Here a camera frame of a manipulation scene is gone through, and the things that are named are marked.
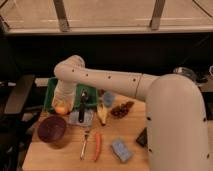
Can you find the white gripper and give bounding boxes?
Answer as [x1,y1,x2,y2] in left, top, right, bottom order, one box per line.
[52,80,77,110]

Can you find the orange apple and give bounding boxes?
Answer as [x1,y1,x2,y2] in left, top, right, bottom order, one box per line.
[55,107,68,115]

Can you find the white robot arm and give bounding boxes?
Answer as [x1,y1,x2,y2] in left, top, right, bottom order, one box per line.
[54,55,210,171]

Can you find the purple bowl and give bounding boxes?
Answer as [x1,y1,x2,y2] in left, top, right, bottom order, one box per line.
[37,115,67,143]

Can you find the glass bowl in background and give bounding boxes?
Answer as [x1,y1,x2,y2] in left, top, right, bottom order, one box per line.
[173,67,196,81]

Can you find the black ice cream scoop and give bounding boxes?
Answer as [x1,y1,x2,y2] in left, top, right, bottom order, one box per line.
[78,89,89,123]

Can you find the green plastic bin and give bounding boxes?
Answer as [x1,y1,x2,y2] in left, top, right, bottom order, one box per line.
[43,77,98,113]

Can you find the grey cloth pad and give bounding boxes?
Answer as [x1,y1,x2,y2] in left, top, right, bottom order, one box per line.
[68,110,93,127]

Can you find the yellow banana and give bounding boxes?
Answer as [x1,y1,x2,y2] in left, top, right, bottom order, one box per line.
[97,103,108,126]

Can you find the silver fork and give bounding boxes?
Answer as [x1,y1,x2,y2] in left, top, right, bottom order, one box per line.
[80,127,91,160]

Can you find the light blue small object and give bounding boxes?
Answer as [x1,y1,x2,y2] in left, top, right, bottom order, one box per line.
[102,91,115,107]

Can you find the orange carrot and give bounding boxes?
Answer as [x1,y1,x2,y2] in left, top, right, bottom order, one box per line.
[94,132,102,161]

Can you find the dark red grapes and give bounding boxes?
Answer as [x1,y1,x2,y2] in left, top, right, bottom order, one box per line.
[111,101,134,119]

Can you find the black chair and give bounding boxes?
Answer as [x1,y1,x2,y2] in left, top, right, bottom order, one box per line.
[0,75,35,171]

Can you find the blue sponge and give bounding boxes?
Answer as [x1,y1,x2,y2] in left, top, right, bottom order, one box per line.
[111,139,132,163]

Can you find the black rectangular block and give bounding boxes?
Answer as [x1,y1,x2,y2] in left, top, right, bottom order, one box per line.
[136,128,147,147]

